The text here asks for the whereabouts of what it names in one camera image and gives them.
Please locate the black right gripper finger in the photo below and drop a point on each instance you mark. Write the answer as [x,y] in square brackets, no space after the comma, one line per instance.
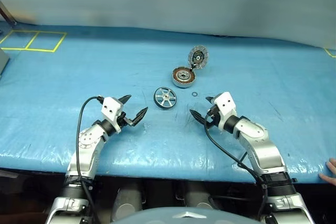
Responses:
[198,117]
[210,100]

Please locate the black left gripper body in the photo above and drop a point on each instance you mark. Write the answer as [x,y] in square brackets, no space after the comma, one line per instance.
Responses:
[123,120]

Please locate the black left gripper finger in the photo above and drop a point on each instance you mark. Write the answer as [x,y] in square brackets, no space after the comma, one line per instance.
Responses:
[125,98]
[139,116]

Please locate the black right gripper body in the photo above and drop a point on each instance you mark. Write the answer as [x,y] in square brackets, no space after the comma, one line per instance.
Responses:
[213,119]

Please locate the motor stator with copper windings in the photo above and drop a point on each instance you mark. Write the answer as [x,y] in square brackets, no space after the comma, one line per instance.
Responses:
[183,77]

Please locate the grey motor rotor disc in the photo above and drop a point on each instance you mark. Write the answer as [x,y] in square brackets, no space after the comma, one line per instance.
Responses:
[198,56]

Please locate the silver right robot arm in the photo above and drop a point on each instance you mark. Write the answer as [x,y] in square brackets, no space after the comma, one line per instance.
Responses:
[262,150]

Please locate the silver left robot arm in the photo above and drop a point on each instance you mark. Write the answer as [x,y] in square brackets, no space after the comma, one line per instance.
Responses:
[86,142]

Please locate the silver spoked motor rotor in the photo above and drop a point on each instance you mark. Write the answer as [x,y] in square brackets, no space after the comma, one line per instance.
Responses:
[165,98]

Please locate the person's bare hand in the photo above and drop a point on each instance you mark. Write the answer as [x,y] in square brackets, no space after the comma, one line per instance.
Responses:
[331,179]

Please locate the blue plastic table cover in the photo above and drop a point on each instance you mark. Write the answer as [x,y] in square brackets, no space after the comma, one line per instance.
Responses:
[131,64]

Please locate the grey robot torso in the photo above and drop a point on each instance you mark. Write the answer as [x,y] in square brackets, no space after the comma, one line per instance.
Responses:
[157,217]

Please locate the grey box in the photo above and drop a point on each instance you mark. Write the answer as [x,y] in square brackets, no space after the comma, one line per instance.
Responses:
[2,64]

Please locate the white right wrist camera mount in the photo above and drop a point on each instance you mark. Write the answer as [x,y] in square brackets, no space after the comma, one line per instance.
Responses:
[225,106]

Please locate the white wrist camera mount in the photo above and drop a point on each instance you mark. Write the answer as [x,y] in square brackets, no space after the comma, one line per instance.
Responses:
[225,106]
[111,108]

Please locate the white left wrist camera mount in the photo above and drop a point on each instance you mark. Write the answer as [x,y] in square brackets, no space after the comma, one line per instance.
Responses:
[111,108]

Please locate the slanted metal frame post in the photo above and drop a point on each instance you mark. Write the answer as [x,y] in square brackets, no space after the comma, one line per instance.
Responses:
[7,12]

